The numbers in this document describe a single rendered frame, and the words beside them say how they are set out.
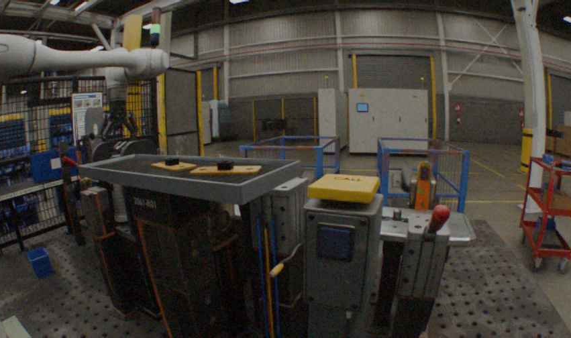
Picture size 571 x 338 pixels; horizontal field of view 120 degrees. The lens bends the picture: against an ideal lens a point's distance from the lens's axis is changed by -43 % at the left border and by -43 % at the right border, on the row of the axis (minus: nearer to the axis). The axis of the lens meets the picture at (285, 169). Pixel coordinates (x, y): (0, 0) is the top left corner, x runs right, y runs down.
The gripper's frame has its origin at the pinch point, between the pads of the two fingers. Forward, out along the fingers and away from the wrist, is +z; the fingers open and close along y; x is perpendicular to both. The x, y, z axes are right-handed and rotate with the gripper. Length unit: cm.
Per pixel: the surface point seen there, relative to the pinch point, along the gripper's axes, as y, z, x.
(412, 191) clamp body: 13, 10, -103
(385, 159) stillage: 176, 28, -80
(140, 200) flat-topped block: -38, 1, -68
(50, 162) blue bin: -22.2, 2.4, 35.8
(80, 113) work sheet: 5, -20, 54
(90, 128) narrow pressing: -1.0, -10.5, 26.5
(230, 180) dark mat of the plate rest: -37, -3, -84
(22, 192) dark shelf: -41, 12, 32
